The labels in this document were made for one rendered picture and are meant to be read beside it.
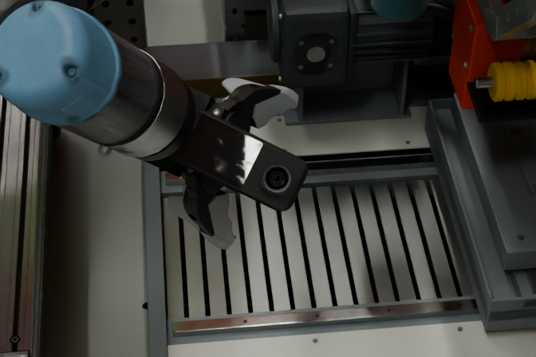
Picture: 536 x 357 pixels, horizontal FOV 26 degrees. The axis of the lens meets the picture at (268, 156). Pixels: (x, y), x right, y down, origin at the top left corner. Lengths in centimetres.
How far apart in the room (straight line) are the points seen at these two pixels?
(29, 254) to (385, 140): 76
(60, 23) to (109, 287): 139
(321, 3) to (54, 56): 132
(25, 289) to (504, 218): 77
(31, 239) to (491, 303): 74
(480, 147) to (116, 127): 131
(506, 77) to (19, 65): 106
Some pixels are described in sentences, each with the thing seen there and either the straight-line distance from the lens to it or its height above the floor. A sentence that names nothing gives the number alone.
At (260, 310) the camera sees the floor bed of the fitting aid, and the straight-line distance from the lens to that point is 198.
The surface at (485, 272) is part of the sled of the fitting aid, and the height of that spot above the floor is 17.
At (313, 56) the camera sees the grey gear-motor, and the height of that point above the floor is 31.
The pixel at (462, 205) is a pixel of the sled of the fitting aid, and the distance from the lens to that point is 202.
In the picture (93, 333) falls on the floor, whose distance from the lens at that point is 205.
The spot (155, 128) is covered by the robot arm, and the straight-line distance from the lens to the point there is 84.
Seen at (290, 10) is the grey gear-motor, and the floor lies 40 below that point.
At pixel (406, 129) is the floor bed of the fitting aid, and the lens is 229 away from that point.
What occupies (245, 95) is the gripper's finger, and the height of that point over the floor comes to 97.
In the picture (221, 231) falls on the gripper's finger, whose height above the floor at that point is 86.
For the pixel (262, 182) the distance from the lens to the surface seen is 90.
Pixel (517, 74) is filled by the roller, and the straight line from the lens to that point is 172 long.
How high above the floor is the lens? 159
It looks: 43 degrees down
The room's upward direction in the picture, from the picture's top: straight up
